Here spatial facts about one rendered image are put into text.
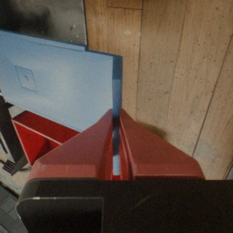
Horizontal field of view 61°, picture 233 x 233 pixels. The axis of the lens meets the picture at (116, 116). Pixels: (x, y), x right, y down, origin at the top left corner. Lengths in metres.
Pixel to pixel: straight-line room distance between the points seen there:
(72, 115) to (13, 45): 0.07
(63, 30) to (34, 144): 0.24
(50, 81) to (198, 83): 0.14
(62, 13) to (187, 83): 0.17
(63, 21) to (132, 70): 0.11
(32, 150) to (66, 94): 0.28
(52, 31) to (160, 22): 0.15
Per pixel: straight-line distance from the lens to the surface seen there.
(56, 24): 0.29
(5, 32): 0.19
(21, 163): 0.47
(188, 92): 0.22
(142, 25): 0.22
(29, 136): 0.41
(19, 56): 0.18
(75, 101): 0.16
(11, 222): 5.33
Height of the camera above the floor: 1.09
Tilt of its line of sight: 43 degrees down
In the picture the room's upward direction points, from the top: 135 degrees counter-clockwise
